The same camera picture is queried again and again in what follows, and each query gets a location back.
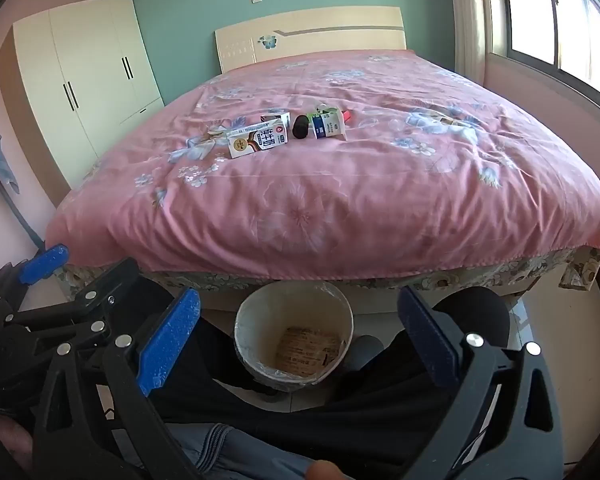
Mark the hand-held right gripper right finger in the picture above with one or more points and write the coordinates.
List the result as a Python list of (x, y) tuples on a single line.
[(425, 340)]

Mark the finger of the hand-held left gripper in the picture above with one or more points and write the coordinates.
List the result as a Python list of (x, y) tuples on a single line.
[(115, 285), (45, 262)]

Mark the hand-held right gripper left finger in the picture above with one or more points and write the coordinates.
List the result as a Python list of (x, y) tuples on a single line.
[(170, 340)]

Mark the white trash bin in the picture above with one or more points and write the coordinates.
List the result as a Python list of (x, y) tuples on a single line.
[(244, 340)]

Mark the black knitted roll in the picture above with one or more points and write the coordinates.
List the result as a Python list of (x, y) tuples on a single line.
[(300, 127)]

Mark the person's left hand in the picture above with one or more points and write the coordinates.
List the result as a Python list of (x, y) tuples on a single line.
[(11, 441)]

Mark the grey slipper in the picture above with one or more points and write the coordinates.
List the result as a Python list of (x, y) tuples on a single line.
[(367, 350)]

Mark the floral bed skirt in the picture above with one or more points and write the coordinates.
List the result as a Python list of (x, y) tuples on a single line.
[(480, 274)]

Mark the cardboard piece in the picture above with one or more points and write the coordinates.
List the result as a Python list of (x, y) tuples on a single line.
[(307, 352)]

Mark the person's blue jacket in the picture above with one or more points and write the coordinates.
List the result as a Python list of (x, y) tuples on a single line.
[(240, 447)]

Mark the pink floral bedsheet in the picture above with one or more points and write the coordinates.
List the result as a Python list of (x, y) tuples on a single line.
[(330, 200)]

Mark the cream wardrobe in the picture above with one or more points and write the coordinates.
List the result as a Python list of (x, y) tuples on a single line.
[(80, 85)]

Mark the white brown milk carton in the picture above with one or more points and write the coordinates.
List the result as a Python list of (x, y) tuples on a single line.
[(255, 142)]

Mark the small white carton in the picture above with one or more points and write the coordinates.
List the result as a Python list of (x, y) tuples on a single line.
[(275, 119)]

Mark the blue white milk carton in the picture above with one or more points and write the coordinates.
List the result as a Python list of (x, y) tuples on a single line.
[(328, 127)]

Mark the small red item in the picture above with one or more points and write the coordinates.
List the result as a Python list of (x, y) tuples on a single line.
[(349, 117)]

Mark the translucent plastic container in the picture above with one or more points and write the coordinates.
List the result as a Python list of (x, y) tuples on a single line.
[(322, 106)]

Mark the cream bed headboard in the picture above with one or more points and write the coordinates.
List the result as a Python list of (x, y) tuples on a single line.
[(330, 35)]

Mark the cream curtain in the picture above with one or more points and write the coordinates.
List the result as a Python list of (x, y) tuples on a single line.
[(467, 15)]

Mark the window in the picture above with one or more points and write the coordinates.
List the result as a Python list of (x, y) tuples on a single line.
[(555, 10)]

